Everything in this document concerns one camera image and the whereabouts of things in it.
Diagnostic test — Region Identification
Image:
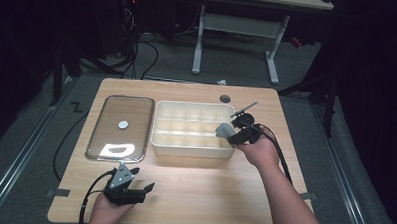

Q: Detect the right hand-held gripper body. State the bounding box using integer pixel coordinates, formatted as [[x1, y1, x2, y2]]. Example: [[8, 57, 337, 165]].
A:
[[228, 99, 265, 147]]

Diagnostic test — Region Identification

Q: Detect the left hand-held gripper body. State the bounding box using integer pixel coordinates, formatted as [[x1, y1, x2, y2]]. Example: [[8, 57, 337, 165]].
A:
[[102, 162, 149, 207]]

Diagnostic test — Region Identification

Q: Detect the grey sock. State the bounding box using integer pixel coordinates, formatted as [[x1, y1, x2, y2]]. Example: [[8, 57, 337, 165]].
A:
[[215, 122, 236, 140]]

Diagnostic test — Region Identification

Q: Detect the white compartment box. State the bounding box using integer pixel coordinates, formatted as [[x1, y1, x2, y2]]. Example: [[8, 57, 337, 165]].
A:
[[149, 99, 239, 160]]

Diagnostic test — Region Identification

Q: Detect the person's right hand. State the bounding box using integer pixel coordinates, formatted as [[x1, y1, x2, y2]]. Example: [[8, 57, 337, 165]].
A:
[[234, 132, 283, 171]]

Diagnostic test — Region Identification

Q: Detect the person's left hand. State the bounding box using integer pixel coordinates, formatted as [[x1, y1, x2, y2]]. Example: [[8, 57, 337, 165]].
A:
[[87, 191, 136, 224]]

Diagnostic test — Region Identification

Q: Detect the silver metal tray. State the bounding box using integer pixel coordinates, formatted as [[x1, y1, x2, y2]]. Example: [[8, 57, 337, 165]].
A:
[[85, 93, 156, 164]]

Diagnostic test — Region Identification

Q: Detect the black tripod stand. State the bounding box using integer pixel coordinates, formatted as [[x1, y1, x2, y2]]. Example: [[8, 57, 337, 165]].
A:
[[276, 58, 342, 139]]

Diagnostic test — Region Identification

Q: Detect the black metal stand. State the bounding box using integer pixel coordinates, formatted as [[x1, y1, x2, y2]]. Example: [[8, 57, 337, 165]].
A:
[[50, 41, 85, 108]]

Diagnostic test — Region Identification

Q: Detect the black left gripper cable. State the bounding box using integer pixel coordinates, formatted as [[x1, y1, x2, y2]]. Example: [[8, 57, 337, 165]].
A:
[[78, 167, 117, 224]]

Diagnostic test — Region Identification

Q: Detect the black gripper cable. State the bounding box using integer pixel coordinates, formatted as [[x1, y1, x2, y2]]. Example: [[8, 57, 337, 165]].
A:
[[78, 167, 117, 224], [248, 122, 296, 185]]

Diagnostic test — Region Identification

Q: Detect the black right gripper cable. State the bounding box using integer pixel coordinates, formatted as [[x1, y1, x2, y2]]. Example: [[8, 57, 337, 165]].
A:
[[248, 122, 296, 185]]

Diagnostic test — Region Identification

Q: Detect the black floor cable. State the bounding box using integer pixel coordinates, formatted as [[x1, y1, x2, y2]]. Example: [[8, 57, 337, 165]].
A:
[[51, 109, 91, 183]]

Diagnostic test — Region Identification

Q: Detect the white table frame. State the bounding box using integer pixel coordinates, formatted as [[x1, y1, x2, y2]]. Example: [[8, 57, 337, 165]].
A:
[[191, 0, 335, 89]]

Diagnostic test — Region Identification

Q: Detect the metal floor rail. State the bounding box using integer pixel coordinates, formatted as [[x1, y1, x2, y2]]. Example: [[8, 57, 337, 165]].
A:
[[307, 104, 377, 224], [0, 74, 76, 224]]

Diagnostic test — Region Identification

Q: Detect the bundle of black cables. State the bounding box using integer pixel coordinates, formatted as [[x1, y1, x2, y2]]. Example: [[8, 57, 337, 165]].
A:
[[116, 2, 162, 82]]

